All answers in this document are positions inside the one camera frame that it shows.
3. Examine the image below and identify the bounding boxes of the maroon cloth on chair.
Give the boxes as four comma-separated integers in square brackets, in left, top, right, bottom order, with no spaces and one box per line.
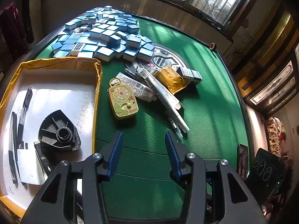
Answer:
[1,2,28,60]

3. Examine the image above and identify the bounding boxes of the white paint marker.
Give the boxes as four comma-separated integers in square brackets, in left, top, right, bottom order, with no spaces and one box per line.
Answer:
[145,76,189,133]

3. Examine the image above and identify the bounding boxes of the clear gel pen black grip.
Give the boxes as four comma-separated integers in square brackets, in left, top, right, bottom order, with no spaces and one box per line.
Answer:
[17,86,33,149]

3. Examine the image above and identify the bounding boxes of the white ointment tube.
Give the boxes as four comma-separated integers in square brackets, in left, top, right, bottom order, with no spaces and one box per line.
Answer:
[116,72,157,102]

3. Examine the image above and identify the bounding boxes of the smartphone on table edge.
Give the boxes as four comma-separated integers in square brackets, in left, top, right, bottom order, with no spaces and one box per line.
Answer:
[236,144,248,181]

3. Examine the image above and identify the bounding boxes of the black marker white text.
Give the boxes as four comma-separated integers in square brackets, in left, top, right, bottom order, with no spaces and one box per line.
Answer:
[34,141,55,176]

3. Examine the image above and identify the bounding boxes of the white slim pen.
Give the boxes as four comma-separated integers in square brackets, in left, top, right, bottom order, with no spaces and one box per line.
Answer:
[9,112,17,183]

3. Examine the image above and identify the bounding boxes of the blue mahjong tile pile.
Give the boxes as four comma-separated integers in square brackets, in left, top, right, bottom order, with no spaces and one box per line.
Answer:
[51,6,155,62]

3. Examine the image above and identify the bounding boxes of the yellow cartoon toy case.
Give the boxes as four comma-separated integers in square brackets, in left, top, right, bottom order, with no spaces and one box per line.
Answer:
[107,77,139,120]

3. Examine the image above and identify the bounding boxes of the clear capped gel pen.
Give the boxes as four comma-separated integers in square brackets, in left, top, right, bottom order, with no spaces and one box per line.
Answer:
[165,110,183,139]

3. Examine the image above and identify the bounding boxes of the black plastic fan part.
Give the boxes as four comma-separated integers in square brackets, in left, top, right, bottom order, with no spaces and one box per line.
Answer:
[38,110,81,152]

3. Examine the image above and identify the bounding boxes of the small white green box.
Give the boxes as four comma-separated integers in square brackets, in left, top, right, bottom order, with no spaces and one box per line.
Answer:
[176,67,203,86]

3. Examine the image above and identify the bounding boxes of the yellow taped cardboard tray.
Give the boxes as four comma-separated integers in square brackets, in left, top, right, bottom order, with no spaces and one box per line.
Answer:
[1,57,102,222]

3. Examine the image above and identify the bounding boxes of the thin black pen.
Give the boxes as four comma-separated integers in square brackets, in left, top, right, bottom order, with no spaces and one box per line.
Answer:
[12,112,20,174]

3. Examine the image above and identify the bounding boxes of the white adapter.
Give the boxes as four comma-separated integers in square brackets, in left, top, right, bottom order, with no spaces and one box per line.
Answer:
[17,149,45,185]

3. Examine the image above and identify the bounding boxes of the long white marker box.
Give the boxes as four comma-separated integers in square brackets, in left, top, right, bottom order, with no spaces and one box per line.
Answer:
[136,67,181,110]

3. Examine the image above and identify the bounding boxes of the orange padded envelope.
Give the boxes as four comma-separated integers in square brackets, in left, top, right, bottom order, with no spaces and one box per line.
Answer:
[153,66,187,95]

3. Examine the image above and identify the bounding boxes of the black camera housing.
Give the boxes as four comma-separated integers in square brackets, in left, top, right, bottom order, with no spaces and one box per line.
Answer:
[245,148,286,204]

